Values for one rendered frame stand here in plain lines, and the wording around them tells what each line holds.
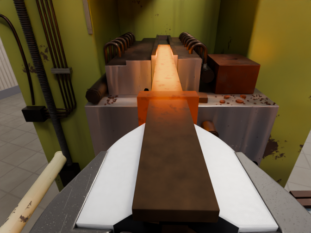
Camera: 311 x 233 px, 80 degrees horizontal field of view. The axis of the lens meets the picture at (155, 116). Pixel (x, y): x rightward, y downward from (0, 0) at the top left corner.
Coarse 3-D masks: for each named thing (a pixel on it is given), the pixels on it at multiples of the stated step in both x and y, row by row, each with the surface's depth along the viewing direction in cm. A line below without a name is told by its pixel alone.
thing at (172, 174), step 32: (160, 64) 26; (160, 96) 14; (192, 96) 14; (160, 128) 10; (192, 128) 10; (160, 160) 8; (192, 160) 8; (160, 192) 6; (192, 192) 6; (160, 224) 6; (192, 224) 6
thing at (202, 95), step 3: (198, 93) 39; (201, 93) 39; (204, 93) 39; (201, 96) 37; (204, 96) 37; (201, 99) 37; (204, 99) 37; (207, 99) 37; (201, 102) 37; (204, 102) 37
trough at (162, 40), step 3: (159, 36) 73; (162, 36) 73; (165, 36) 73; (159, 39) 73; (162, 39) 73; (165, 39) 73; (168, 39) 62; (159, 42) 66; (162, 42) 66; (165, 42) 66; (168, 42) 60; (156, 51) 42; (156, 54) 40
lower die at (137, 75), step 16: (128, 48) 59; (144, 48) 52; (176, 48) 50; (112, 64) 40; (128, 64) 39; (144, 64) 39; (176, 64) 38; (192, 64) 38; (112, 80) 40; (128, 80) 40; (144, 80) 40; (192, 80) 40
